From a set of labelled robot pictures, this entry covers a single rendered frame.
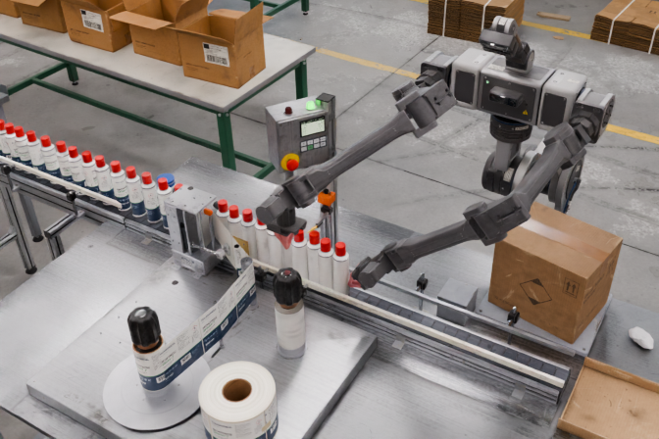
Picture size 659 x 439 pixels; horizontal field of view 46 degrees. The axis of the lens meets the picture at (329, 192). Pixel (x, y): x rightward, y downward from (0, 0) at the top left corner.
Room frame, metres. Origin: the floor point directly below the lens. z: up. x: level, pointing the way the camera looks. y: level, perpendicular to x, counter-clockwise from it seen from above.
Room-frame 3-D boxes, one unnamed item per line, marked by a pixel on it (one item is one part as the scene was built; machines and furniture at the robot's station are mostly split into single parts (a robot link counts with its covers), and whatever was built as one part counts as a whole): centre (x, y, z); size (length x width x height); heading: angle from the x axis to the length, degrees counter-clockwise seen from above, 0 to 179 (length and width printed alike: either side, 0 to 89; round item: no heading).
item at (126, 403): (1.47, 0.51, 0.89); 0.31 x 0.31 x 0.01
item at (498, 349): (1.89, 0.04, 0.86); 1.65 x 0.08 x 0.04; 58
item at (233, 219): (2.05, 0.32, 0.98); 0.05 x 0.05 x 0.20
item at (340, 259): (1.84, -0.03, 0.98); 0.05 x 0.05 x 0.20
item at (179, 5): (3.93, 0.84, 0.96); 0.53 x 0.45 x 0.37; 147
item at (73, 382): (1.58, 0.38, 0.86); 0.80 x 0.67 x 0.05; 58
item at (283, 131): (2.02, 0.09, 1.38); 0.17 x 0.10 x 0.19; 113
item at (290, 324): (1.61, 0.13, 1.03); 0.09 x 0.09 x 0.30
